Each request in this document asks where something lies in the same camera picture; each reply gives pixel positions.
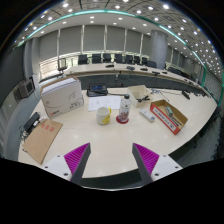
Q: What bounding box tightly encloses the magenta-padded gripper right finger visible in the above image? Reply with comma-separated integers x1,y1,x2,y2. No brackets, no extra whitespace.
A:
131,142,184,186

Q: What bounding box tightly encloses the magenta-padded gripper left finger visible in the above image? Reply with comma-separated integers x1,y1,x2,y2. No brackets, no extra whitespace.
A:
41,142,92,186

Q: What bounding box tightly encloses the clear black-capped drink bottle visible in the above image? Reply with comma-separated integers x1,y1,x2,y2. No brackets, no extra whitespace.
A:
118,93,132,123

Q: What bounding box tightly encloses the brown paper envelope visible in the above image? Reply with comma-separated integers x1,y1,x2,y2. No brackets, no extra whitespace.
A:
21,118,64,165

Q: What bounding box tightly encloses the red-edged open cardboard box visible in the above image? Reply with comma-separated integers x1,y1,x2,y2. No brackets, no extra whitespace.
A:
149,99,189,136

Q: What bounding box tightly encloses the small white rectangular box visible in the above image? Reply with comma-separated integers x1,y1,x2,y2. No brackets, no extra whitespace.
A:
138,107,156,123

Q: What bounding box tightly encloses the flat round red coaster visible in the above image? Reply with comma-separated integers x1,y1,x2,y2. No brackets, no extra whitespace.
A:
115,114,130,125

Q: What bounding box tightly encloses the white and yellow mug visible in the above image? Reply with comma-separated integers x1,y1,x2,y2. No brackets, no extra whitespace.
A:
95,106,113,126

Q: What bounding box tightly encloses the black power adapter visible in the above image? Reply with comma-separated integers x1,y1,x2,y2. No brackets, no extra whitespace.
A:
22,111,42,134

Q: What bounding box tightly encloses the black marker pen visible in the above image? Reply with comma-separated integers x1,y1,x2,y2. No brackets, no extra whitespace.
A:
136,95,151,103

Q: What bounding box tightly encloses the white copy paper carton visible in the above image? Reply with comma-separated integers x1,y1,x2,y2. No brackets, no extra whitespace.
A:
39,75,85,120

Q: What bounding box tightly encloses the white printed paper sheet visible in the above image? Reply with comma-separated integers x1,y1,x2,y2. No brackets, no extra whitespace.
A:
87,95,123,112

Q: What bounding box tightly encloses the beige divided organizer box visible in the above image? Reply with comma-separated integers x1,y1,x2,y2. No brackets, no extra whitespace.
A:
126,84,154,109

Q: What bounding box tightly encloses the black desk conference console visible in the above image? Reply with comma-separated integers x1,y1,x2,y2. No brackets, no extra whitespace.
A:
86,83,109,98

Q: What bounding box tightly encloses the small grey monitor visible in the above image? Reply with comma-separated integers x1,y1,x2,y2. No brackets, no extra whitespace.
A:
16,78,36,99

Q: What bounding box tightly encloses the row of black office chairs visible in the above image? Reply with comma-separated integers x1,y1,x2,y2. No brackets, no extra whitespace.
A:
56,53,158,72

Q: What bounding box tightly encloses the group of ceiling lights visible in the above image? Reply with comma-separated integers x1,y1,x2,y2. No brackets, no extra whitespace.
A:
16,0,224,73

